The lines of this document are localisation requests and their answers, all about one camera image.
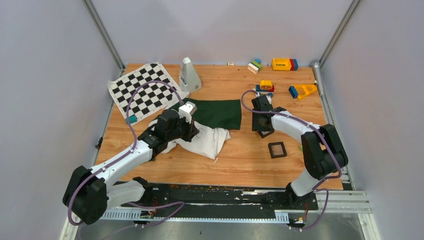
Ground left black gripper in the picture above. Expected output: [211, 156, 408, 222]
[166, 114, 200, 143]

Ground white green blue bricks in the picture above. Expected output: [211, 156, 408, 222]
[247, 58, 263, 74]

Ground grey metal pipe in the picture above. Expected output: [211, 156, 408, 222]
[310, 60, 325, 97]

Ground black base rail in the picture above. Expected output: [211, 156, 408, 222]
[135, 182, 318, 220]

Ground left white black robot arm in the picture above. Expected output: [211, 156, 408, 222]
[62, 103, 199, 226]

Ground yellow blue toy scoop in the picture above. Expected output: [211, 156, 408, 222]
[288, 84, 318, 100]

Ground teal small block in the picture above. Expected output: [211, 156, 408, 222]
[127, 115, 138, 125]

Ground checkerboard calibration sheet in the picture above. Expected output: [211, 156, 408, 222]
[107, 63, 190, 123]

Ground toy car with yellow top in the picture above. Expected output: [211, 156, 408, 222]
[253, 80, 275, 98]

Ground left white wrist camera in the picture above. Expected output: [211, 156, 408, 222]
[178, 101, 197, 124]

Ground white wedge-shaped stand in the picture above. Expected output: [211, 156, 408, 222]
[179, 57, 202, 94]

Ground black square display case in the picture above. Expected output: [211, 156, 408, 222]
[268, 141, 288, 159]

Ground white green garment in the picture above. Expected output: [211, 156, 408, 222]
[162, 97, 242, 160]

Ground yellow red blue brick box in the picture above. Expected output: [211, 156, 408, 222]
[272, 58, 299, 71]

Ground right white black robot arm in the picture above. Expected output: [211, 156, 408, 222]
[251, 95, 349, 209]

